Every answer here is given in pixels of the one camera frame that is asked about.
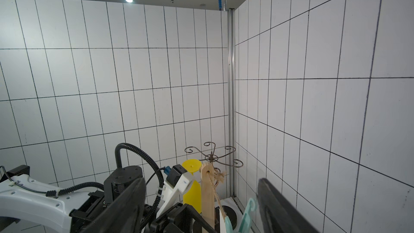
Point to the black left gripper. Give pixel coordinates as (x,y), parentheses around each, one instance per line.
(179,219)

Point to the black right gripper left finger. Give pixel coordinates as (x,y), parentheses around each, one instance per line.
(124,215)

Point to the wooden clothesline stand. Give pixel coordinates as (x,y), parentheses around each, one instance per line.
(207,194)

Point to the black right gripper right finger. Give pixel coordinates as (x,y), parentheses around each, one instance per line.
(277,213)

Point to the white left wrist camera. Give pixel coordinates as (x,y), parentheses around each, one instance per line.
(178,182)

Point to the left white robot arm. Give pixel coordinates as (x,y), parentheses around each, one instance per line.
(70,210)

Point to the black wire glass rack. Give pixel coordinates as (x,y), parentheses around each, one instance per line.
(211,157)

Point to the green clothespin left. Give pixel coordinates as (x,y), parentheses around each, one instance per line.
(237,221)

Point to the yellow plastic wine glass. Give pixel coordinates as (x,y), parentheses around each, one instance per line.
(193,195)

